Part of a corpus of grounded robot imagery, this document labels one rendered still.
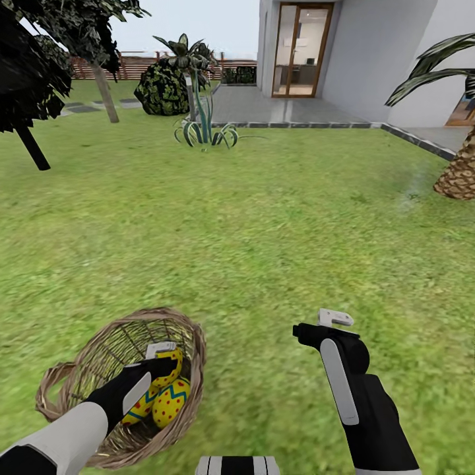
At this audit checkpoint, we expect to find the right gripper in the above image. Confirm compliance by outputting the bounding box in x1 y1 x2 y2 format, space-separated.
292 323 328 350

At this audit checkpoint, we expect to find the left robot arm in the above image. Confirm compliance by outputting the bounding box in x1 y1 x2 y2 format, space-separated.
0 340 177 475

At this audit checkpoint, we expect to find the easter egg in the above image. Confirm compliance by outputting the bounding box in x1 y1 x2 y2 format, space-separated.
151 345 184 392
151 375 191 429
120 384 161 427

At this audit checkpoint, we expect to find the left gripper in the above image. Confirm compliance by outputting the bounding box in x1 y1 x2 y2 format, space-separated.
141 357 177 381

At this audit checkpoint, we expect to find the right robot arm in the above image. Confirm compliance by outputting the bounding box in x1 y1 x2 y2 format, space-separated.
292 308 423 475

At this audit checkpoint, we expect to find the wicker basket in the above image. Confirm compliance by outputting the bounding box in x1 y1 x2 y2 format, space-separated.
35 307 207 472

